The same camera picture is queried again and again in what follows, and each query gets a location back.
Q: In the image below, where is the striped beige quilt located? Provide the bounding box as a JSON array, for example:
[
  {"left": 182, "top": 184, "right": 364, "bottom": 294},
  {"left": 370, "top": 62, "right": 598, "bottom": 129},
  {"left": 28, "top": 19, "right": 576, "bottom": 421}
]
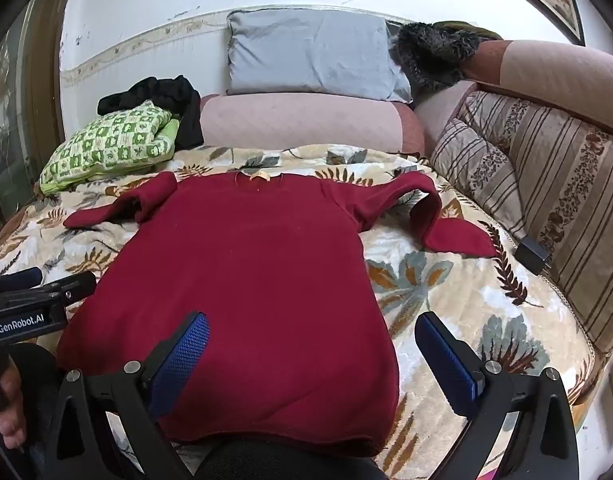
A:
[{"left": 430, "top": 90, "right": 613, "bottom": 353}]

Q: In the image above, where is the grey pillow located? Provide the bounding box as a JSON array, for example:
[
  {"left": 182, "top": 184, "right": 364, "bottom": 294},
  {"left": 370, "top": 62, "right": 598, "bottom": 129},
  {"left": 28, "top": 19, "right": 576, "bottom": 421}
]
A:
[{"left": 227, "top": 9, "right": 412, "bottom": 103}]

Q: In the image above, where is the small black box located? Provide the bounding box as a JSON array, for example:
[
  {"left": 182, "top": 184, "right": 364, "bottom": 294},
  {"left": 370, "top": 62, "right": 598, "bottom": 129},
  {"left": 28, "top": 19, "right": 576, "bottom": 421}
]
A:
[{"left": 515, "top": 236, "right": 551, "bottom": 275}]

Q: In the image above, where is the green patterned pillow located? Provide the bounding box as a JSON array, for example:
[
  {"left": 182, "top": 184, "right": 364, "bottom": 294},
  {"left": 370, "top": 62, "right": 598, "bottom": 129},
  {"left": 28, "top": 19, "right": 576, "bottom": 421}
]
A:
[{"left": 38, "top": 101, "right": 180, "bottom": 196}]

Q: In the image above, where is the pink quilted headboard cushion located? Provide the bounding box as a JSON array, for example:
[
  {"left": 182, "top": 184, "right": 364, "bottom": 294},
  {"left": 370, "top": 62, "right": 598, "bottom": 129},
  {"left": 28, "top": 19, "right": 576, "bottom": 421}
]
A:
[{"left": 200, "top": 93, "right": 426, "bottom": 154}]

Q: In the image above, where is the wooden door frame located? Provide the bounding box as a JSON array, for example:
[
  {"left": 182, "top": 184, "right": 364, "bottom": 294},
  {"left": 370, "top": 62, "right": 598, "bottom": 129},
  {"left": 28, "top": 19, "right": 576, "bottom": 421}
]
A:
[{"left": 0, "top": 0, "right": 67, "bottom": 230}]

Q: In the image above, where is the black garment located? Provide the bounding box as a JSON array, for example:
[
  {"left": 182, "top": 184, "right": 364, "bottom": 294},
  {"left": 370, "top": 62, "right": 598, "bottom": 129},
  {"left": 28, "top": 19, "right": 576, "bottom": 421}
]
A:
[{"left": 97, "top": 75, "right": 204, "bottom": 151}]

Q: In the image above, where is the dark furry cushion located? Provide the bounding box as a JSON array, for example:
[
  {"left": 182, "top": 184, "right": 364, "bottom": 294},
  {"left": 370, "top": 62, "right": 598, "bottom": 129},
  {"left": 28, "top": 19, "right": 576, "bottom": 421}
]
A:
[{"left": 395, "top": 21, "right": 502, "bottom": 93}]

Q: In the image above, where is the pink side cushion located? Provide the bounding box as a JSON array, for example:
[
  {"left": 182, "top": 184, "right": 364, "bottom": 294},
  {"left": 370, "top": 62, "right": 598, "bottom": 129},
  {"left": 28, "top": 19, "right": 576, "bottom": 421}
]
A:
[{"left": 414, "top": 40, "right": 613, "bottom": 140}]

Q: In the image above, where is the floral fleece blanket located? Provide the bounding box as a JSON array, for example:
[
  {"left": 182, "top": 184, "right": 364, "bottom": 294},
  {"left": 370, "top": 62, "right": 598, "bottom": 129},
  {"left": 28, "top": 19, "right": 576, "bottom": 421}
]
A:
[{"left": 0, "top": 144, "right": 599, "bottom": 479}]

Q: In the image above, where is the person's left hand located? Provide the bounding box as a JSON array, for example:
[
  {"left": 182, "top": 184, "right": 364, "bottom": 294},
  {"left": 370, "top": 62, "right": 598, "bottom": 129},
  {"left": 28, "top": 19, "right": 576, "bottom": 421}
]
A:
[{"left": 0, "top": 358, "right": 26, "bottom": 450}]

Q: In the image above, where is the red knit sweater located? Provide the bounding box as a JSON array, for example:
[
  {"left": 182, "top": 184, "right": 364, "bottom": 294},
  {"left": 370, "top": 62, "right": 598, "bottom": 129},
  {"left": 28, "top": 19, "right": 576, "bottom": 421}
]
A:
[{"left": 57, "top": 171, "right": 495, "bottom": 456}]

